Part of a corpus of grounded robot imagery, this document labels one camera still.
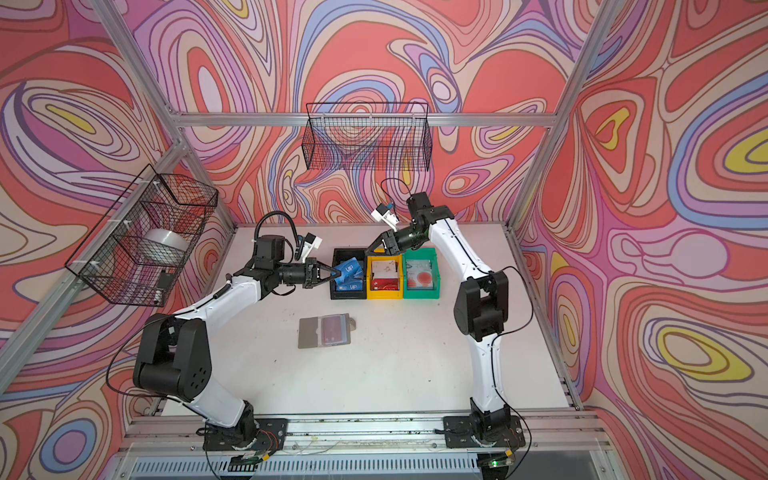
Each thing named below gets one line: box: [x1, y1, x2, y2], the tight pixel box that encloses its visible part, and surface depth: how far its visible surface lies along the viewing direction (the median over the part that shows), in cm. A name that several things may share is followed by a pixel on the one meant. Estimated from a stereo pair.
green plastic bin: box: [403, 247, 440, 300], surface depth 99 cm
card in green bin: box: [406, 259, 434, 290], surface depth 104 cm
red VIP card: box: [321, 314, 348, 346], surface depth 93 cm
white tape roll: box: [144, 228, 190, 252], surface depth 75 cm
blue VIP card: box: [334, 257, 362, 284], surface depth 85 cm
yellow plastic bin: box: [366, 248, 403, 300], surface depth 98 cm
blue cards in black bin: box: [334, 266, 364, 291], surface depth 85 cm
